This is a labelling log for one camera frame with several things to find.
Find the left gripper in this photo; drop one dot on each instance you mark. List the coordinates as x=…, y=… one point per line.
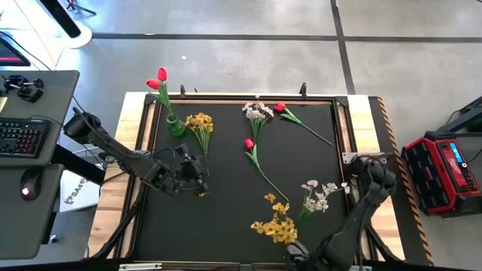
x=188, y=171

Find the yellow sticky note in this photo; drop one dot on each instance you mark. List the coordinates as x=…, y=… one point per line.
x=2, y=104

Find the white round stand base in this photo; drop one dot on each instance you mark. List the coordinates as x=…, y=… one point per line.
x=83, y=37

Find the black stand post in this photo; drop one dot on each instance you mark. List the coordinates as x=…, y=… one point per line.
x=60, y=17

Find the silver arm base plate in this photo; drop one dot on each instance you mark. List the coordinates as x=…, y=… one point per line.
x=348, y=157

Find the black screen with red stripe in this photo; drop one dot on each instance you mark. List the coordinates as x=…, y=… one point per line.
x=9, y=52

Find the black frame clip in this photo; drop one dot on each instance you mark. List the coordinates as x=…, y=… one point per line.
x=303, y=90
x=183, y=91

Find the green glass vase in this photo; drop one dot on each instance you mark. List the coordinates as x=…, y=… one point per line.
x=176, y=128

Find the black table mat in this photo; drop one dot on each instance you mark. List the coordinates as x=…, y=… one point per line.
x=226, y=233

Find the black computer mouse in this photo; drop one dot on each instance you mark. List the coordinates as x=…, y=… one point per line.
x=32, y=180

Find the red and black power box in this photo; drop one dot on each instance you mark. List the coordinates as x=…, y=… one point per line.
x=437, y=177

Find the backlit black keyboard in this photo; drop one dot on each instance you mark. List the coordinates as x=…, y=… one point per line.
x=22, y=137

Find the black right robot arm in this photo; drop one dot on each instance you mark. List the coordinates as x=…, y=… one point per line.
x=357, y=222

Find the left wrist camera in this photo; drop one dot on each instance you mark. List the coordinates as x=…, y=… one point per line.
x=183, y=149

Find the white metal bracket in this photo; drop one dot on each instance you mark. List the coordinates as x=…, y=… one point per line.
x=357, y=268
x=139, y=267

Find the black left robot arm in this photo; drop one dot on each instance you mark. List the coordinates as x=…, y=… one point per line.
x=113, y=150

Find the white artificial flower bunch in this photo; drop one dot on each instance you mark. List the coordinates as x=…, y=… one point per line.
x=312, y=205
x=257, y=113

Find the yellow artificial flower bunch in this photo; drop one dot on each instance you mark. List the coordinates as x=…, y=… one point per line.
x=280, y=227
x=201, y=124

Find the black desk clamp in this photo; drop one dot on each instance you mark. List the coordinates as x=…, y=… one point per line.
x=30, y=93

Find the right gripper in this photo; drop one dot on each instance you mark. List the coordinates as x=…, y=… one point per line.
x=299, y=256

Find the grey desk top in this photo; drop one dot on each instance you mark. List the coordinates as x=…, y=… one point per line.
x=22, y=226
x=56, y=98

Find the black tripod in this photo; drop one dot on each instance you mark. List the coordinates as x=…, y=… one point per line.
x=71, y=4

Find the hazard striped black edge strip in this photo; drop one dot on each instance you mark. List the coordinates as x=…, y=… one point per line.
x=402, y=169

